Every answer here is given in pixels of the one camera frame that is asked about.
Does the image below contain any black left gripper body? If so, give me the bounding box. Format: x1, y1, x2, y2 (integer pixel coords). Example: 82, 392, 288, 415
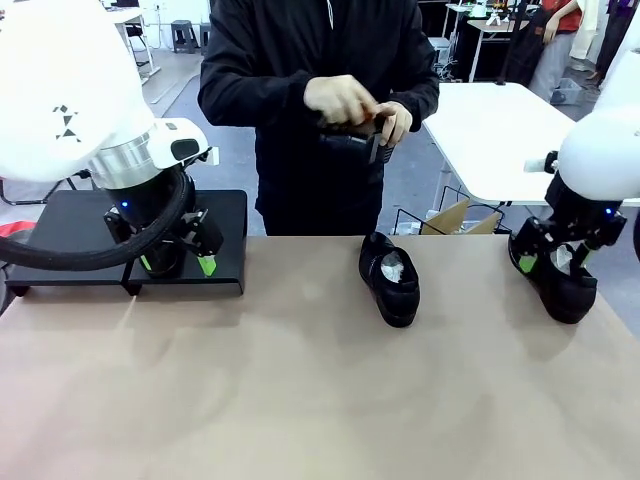
102, 171, 185, 235

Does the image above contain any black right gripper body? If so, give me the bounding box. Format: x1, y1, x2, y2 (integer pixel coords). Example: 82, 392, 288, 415
543, 173, 629, 235

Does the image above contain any person's left forearm black sleeve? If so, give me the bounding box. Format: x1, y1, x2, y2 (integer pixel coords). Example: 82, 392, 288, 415
399, 74, 441, 134

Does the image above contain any person's right forearm black sleeve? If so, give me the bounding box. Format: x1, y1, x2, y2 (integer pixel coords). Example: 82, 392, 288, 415
198, 69, 314, 129

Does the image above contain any black shoe stand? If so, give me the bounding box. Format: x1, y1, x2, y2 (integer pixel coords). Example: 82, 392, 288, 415
124, 188, 249, 296
5, 189, 146, 297

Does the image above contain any black pole stand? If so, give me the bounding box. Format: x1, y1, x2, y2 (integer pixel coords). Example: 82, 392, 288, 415
496, 0, 527, 87

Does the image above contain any person's left hand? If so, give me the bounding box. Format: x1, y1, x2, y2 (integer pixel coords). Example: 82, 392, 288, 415
372, 101, 414, 147

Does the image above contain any person's right hand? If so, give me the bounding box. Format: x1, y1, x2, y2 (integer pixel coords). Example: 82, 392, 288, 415
303, 74, 381, 126

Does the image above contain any white paper shoe stuffing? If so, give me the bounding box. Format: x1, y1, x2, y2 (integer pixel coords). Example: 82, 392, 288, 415
551, 243, 577, 274
379, 251, 407, 285

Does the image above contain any cardboard box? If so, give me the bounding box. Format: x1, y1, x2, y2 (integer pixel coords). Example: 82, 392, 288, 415
423, 198, 512, 236

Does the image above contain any red fabric item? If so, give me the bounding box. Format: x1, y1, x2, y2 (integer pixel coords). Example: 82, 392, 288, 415
0, 221, 37, 240

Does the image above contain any large white table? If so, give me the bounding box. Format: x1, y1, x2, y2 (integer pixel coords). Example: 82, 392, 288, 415
422, 82, 640, 207

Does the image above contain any grey storage bin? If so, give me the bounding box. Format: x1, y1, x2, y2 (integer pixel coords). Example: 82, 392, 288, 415
549, 76, 584, 107

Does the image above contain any dark denim garment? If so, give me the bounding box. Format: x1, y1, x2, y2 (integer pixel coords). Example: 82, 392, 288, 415
507, 18, 550, 87

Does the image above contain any mannequin with red shirt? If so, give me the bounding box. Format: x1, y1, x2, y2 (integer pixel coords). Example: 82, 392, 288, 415
528, 0, 586, 102

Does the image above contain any white hanging garment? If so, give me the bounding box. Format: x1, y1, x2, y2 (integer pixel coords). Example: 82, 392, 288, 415
569, 0, 609, 64

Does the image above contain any white office desk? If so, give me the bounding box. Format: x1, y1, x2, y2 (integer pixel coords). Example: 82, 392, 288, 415
110, 5, 162, 85

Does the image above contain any dark purple hanging garment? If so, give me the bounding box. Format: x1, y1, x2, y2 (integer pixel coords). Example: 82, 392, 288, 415
593, 0, 640, 81

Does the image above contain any white computer case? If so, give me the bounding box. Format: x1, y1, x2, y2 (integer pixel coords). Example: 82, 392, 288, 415
428, 36, 457, 81

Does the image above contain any person torso black jacket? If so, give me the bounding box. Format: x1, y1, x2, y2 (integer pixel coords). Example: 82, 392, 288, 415
197, 0, 441, 237

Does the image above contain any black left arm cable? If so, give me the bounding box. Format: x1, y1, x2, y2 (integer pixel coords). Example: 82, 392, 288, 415
0, 168, 198, 272

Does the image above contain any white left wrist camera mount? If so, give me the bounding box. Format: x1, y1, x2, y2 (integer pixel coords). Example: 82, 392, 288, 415
149, 117, 221, 171

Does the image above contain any black wire rack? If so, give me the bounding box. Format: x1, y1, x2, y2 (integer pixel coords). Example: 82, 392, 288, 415
395, 183, 474, 236

